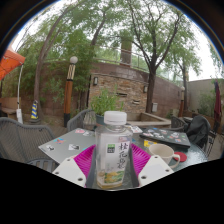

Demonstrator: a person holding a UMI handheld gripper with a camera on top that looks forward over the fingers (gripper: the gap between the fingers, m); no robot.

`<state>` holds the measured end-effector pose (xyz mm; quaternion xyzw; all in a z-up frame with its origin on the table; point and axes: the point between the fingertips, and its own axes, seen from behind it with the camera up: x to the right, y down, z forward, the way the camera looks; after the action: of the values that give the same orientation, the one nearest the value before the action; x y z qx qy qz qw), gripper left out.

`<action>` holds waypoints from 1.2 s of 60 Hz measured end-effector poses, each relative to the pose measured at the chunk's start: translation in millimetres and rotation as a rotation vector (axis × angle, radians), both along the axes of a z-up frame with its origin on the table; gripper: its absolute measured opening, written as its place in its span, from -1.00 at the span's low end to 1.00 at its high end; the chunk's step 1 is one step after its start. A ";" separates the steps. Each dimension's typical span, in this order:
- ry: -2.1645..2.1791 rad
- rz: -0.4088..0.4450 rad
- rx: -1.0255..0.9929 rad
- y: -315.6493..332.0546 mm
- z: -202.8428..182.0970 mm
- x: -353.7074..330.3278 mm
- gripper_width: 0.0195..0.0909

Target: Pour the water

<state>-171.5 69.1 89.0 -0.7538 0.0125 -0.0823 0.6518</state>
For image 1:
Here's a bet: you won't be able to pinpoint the wooden globe-topped lamp post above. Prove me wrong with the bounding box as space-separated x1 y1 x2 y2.
63 55 79 128

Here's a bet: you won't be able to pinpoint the silver laptop with stickers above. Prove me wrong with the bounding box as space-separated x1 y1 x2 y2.
38 127 99 164

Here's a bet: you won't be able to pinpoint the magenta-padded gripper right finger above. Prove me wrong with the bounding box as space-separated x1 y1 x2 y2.
129 143 175 188

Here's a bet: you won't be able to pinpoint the green plant in blue pot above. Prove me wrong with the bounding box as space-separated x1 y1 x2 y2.
90 87 124 127

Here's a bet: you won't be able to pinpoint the orange patio umbrella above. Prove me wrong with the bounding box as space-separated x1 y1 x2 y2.
0 46 26 124

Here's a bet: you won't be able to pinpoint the flat round red coaster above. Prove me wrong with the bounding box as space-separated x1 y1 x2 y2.
173 151 188 163

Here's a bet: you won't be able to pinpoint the closed maroon patio umbrella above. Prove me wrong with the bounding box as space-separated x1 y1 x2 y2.
213 79 223 123

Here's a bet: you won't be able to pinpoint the yellow blue striped cone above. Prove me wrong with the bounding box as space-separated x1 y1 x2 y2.
30 99 39 120

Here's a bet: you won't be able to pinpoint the dark laptop with stickers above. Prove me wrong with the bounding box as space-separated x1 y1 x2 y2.
139 127 192 149

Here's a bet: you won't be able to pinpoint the dark-trunked tree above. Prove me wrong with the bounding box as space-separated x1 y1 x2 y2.
109 0 201 114

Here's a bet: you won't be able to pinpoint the yellow card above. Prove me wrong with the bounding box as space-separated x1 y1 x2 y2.
143 139 158 148

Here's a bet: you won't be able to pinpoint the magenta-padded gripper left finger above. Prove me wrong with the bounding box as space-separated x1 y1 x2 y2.
52 143 98 189

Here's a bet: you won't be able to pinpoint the black jacket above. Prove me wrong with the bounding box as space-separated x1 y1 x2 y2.
184 114 212 148

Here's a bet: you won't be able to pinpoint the black metal chair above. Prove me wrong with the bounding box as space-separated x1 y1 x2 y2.
206 121 222 158

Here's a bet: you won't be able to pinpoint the clear white-capped drink bottle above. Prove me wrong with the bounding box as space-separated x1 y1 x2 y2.
94 110 134 190

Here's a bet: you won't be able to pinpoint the white ribbed mug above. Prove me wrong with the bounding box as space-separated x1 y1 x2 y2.
148 143 181 169

